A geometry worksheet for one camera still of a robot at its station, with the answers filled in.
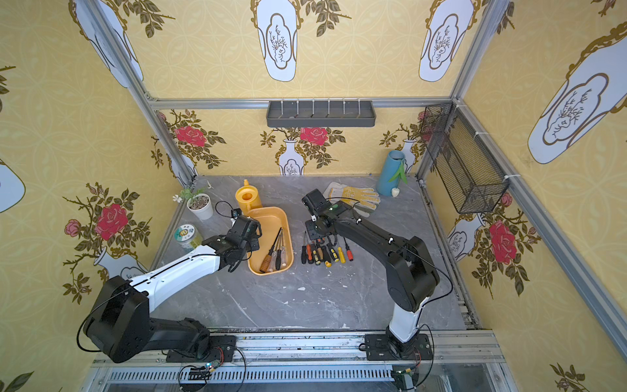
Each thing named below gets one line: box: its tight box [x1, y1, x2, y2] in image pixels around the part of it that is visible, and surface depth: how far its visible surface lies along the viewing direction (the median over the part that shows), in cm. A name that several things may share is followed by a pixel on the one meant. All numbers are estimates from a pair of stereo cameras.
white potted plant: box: [179, 187, 214, 220], surface depth 102 cm
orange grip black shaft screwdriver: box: [259, 227, 283, 274], surface depth 91 cm
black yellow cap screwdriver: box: [321, 245, 333, 268], surface depth 94 cm
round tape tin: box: [173, 223, 196, 250], surface depth 94 cm
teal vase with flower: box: [375, 150, 409, 198], surface depth 108 cm
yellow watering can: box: [235, 178, 263, 216], surface depth 102 cm
